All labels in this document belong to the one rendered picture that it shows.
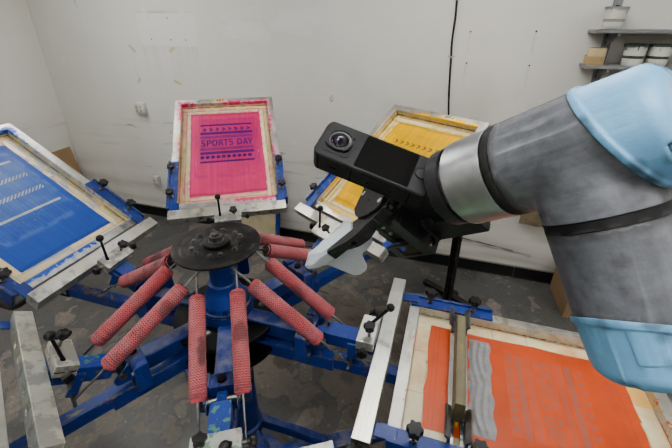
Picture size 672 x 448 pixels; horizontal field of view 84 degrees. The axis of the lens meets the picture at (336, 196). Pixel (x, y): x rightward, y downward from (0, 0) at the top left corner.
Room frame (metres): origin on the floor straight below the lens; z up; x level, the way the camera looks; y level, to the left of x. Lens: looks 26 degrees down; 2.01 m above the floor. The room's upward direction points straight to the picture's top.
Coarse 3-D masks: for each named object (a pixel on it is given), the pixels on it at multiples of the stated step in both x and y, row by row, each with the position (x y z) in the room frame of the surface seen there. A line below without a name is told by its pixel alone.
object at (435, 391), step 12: (432, 372) 0.85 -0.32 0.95; (432, 384) 0.81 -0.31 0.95; (444, 384) 0.81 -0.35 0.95; (432, 396) 0.76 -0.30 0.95; (444, 396) 0.76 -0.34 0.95; (468, 396) 0.76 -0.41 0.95; (504, 396) 0.76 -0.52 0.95; (432, 408) 0.73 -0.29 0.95; (444, 408) 0.73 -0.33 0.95; (504, 408) 0.73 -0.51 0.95; (432, 420) 0.69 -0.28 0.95; (444, 420) 0.69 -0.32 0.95; (504, 420) 0.69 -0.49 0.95; (600, 420) 0.69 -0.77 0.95; (612, 420) 0.69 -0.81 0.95; (624, 420) 0.69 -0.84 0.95; (456, 432) 0.65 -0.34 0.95; (504, 432) 0.65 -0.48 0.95; (612, 432) 0.65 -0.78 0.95; (624, 432) 0.65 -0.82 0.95; (636, 432) 0.65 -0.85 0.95; (492, 444) 0.62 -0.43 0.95; (504, 444) 0.62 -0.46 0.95; (516, 444) 0.62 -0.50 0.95; (528, 444) 0.62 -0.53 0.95; (540, 444) 0.62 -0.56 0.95; (612, 444) 0.62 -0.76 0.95; (624, 444) 0.62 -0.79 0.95; (636, 444) 0.62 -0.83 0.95; (648, 444) 0.62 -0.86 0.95
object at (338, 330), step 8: (328, 328) 0.96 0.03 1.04; (336, 328) 0.96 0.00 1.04; (344, 328) 0.96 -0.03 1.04; (352, 328) 0.96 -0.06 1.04; (328, 336) 0.93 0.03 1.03; (336, 336) 0.92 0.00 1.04; (344, 336) 0.92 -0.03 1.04; (352, 336) 0.92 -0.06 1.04; (336, 344) 0.92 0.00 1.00; (344, 344) 0.92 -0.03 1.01; (368, 352) 0.89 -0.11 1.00
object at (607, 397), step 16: (432, 336) 1.00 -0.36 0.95; (448, 336) 1.00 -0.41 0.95; (432, 352) 0.93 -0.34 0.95; (448, 352) 0.93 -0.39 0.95; (496, 352) 0.93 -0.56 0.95; (512, 352) 0.93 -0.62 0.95; (528, 352) 0.93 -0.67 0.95; (544, 352) 0.93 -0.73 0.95; (432, 368) 0.87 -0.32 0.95; (448, 368) 0.87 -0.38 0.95; (496, 368) 0.87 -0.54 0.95; (576, 368) 0.87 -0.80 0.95; (592, 368) 0.87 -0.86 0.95; (496, 384) 0.81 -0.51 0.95; (592, 384) 0.81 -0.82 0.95; (608, 384) 0.81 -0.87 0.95; (592, 400) 0.75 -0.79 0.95; (608, 400) 0.75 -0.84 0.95; (624, 400) 0.75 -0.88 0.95; (624, 416) 0.70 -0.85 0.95
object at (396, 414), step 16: (416, 320) 1.05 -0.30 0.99; (480, 320) 1.05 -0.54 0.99; (496, 320) 1.05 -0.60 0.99; (512, 320) 1.05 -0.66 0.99; (528, 336) 1.00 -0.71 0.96; (544, 336) 0.99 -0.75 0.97; (560, 336) 0.97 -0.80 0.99; (576, 336) 0.97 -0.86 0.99; (400, 368) 0.84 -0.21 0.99; (400, 384) 0.78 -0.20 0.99; (400, 400) 0.73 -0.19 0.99; (656, 400) 0.73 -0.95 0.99; (400, 416) 0.68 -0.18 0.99; (656, 416) 0.70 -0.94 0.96
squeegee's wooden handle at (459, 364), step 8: (456, 320) 0.99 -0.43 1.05; (464, 320) 0.98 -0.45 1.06; (456, 328) 0.95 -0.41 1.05; (464, 328) 0.94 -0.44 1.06; (456, 336) 0.91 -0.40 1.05; (464, 336) 0.90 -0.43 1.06; (456, 344) 0.87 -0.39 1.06; (464, 344) 0.87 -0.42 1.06; (456, 352) 0.84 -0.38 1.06; (464, 352) 0.84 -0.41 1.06; (456, 360) 0.81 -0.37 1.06; (464, 360) 0.81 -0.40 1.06; (456, 368) 0.78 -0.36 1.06; (464, 368) 0.78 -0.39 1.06; (456, 376) 0.75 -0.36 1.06; (464, 376) 0.75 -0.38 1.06; (456, 384) 0.73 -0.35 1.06; (464, 384) 0.73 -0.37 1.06; (456, 392) 0.70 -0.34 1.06; (464, 392) 0.70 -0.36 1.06; (456, 400) 0.68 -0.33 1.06; (464, 400) 0.68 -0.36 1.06; (456, 408) 0.67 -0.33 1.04; (464, 408) 0.66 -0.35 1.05; (456, 416) 0.66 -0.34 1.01
